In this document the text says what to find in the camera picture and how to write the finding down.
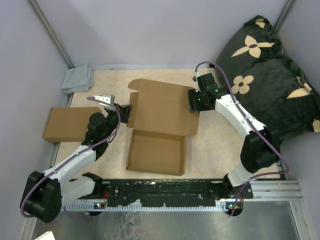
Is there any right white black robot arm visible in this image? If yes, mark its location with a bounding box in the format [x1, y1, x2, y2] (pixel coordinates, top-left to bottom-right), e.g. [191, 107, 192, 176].
[187, 72, 280, 198]

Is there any black floral pillow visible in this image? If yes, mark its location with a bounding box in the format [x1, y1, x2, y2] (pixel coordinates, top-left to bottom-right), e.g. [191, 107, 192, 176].
[215, 15, 320, 140]

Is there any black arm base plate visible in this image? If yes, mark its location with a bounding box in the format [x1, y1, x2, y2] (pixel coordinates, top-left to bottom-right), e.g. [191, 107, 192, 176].
[80, 178, 253, 207]

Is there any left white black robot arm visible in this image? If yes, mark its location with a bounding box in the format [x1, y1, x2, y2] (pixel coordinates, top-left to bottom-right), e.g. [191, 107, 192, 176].
[19, 103, 133, 223]

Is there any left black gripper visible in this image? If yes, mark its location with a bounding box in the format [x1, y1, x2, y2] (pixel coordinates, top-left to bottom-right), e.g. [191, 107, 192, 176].
[102, 103, 133, 141]

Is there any white paper corner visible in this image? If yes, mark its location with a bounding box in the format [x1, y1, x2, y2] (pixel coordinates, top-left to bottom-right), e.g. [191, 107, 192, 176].
[35, 231, 56, 240]

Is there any grey folded cloth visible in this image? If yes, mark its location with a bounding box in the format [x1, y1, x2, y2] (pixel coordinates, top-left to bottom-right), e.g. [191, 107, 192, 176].
[61, 64, 94, 95]

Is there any aluminium frame rail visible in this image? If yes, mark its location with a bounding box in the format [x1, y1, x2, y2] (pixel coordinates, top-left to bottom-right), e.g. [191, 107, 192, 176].
[29, 180, 303, 213]

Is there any small closed cardboard box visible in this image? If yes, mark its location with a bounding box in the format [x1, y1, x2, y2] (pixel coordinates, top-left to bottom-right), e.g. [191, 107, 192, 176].
[42, 107, 101, 143]

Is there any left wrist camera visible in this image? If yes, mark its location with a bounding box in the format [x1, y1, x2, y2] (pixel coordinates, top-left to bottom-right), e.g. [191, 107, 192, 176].
[93, 94, 115, 111]

